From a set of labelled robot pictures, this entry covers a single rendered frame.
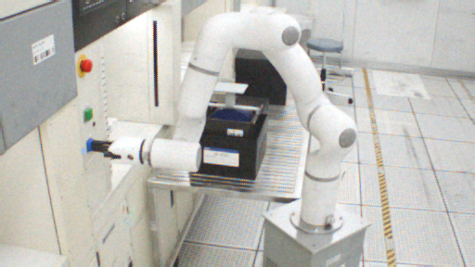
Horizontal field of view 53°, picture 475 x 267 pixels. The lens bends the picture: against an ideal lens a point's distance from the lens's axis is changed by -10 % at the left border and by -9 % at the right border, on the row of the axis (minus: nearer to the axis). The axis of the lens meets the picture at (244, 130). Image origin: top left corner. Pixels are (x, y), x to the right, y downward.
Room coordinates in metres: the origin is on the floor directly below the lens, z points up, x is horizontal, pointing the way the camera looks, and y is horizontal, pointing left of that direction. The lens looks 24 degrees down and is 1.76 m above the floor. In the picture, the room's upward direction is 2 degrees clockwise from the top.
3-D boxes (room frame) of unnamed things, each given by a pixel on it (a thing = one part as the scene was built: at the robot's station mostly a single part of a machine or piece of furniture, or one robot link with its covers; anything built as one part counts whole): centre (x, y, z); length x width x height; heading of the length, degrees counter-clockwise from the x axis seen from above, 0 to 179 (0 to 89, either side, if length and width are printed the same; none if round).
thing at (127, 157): (1.32, 0.33, 1.10); 0.11 x 0.10 x 0.07; 81
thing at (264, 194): (2.33, -0.02, 0.38); 1.30 x 0.60 x 0.76; 171
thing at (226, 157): (1.92, 0.06, 0.85); 0.28 x 0.28 x 0.17; 79
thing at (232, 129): (1.92, 0.06, 0.93); 0.24 x 0.20 x 0.32; 79
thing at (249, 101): (2.30, 0.05, 0.83); 0.29 x 0.29 x 0.13; 80
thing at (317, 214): (1.50, -0.26, 0.85); 0.19 x 0.19 x 0.18
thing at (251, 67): (2.73, -0.09, 0.89); 0.29 x 0.29 x 0.25; 85
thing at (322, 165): (1.47, -0.28, 1.07); 0.19 x 0.12 x 0.24; 24
